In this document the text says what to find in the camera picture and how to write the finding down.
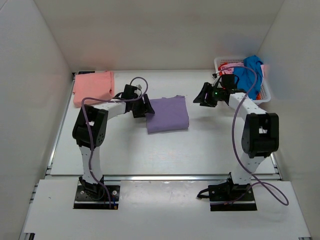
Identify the purple t shirt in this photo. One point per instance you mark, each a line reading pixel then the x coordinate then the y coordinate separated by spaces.
pixel 170 115

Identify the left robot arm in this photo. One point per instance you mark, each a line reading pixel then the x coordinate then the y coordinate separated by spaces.
pixel 90 128

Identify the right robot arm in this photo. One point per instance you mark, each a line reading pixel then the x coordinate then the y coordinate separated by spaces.
pixel 260 135

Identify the folded pink t shirt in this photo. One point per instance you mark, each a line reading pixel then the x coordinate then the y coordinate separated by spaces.
pixel 98 85

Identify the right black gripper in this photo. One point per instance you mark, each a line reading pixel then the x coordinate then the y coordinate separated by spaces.
pixel 203 98

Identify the orange t shirt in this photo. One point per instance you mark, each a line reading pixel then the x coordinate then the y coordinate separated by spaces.
pixel 227 67

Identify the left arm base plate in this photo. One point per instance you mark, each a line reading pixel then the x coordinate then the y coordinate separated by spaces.
pixel 85 200

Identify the light pink t shirt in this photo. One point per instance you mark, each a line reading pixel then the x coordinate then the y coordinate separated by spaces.
pixel 236 64

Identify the blue t shirt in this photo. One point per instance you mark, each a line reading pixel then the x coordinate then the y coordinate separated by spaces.
pixel 247 78

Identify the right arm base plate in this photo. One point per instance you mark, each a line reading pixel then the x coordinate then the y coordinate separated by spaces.
pixel 225 197

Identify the white plastic basket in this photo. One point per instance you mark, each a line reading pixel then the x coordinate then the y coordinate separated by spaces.
pixel 264 94

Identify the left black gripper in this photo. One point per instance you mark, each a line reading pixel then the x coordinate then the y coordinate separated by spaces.
pixel 145 108

